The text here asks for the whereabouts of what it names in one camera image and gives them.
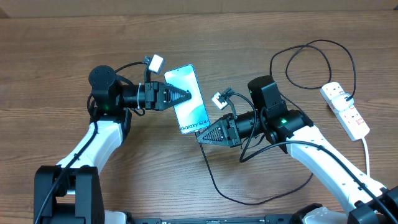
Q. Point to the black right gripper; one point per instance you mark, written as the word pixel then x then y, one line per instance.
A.
pixel 230 135

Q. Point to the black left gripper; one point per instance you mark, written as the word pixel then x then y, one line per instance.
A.
pixel 158 101

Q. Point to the Samsung Galaxy smartphone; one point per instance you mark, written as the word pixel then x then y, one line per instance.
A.
pixel 191 114

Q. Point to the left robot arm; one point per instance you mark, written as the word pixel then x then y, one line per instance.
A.
pixel 70 191

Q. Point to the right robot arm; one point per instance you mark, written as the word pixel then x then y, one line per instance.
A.
pixel 363 199

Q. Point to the white USB charger plug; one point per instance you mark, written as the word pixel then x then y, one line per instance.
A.
pixel 341 102

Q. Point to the white power strip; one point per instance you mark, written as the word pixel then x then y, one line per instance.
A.
pixel 350 119

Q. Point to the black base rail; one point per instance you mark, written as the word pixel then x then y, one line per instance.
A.
pixel 268 219

